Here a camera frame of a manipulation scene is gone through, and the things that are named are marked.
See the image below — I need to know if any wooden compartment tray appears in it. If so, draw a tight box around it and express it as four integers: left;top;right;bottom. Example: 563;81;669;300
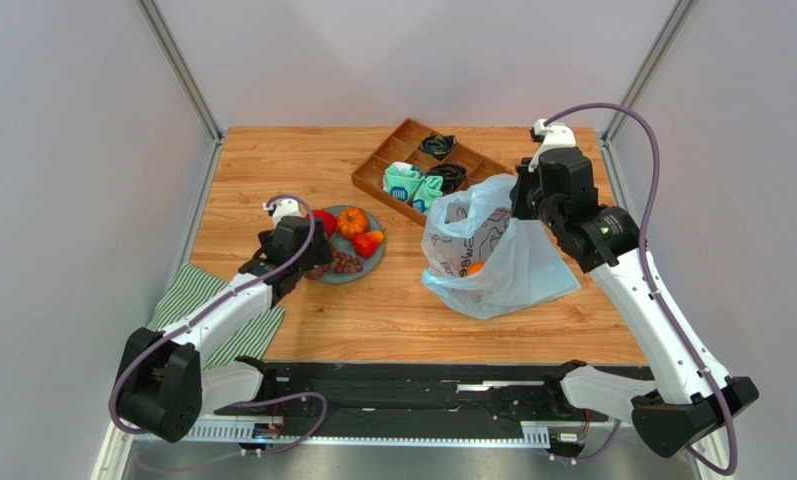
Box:
351;118;514;226

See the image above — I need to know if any orange fruit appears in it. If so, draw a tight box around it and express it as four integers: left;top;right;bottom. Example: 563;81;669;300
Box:
466;261;484;276

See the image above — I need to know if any teal and white sock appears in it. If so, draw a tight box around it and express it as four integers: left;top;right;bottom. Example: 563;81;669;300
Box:
411;175;444;215

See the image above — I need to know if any small orange pumpkin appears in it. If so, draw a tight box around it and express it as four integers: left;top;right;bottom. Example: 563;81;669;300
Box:
336;207;370;240

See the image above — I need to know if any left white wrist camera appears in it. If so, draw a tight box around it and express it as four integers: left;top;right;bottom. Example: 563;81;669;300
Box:
263;198;303;228

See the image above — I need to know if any purple grape bunch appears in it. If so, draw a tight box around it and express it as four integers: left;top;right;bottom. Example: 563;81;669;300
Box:
327;248;363;274

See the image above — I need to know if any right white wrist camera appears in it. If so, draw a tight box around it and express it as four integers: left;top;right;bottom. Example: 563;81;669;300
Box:
528;119;577;172

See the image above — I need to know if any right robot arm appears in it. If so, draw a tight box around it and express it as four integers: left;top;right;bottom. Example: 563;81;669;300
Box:
510;147;759;458

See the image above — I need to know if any black patterned sock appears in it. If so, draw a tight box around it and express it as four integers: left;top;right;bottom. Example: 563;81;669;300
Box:
427;163;468;195

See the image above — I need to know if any red apple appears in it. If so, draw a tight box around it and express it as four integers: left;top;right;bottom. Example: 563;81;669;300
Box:
313;209;337;239

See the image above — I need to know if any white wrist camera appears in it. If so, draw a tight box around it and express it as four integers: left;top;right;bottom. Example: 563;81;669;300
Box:
528;119;577;172
263;198;303;228

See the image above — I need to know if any green striped cloth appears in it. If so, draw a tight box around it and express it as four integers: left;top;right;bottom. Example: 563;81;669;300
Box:
147;264;286;370

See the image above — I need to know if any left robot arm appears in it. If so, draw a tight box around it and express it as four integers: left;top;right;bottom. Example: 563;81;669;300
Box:
108;215;332;443

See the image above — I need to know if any dark blue-yellow sock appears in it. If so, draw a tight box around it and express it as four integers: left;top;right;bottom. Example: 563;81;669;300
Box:
418;132;457;161

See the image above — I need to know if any teal sock with blue logo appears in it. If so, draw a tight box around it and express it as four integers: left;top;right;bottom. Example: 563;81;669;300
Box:
382;162;425;202

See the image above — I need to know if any grey-green round plate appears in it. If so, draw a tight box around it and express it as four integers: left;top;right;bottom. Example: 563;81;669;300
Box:
314;205;384;285

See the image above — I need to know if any dark purple passion fruit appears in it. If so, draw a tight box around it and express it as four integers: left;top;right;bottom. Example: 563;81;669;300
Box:
304;266;325;281

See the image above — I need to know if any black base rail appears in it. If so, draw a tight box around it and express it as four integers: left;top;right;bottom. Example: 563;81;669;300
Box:
247;362;608;441

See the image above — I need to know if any red-orange pear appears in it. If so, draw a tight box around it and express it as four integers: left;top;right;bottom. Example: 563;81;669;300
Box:
351;231;385;259

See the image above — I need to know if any light blue cartoon plastic bag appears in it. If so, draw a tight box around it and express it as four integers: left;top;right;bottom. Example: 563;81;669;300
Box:
421;174;580;320

